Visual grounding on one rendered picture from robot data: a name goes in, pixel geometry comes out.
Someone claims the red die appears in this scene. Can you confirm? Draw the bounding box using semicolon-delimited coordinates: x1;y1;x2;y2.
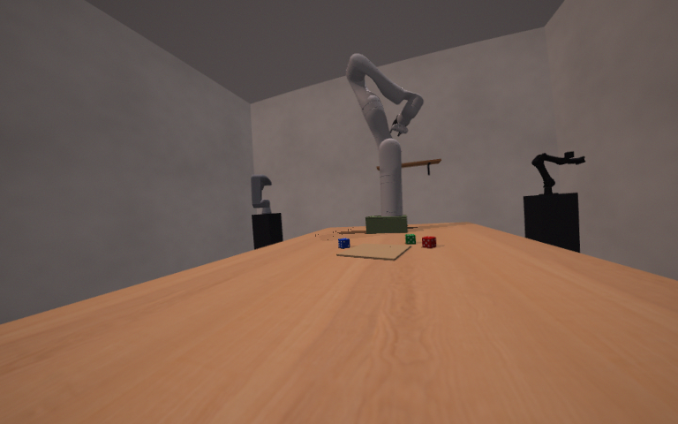
422;236;436;248

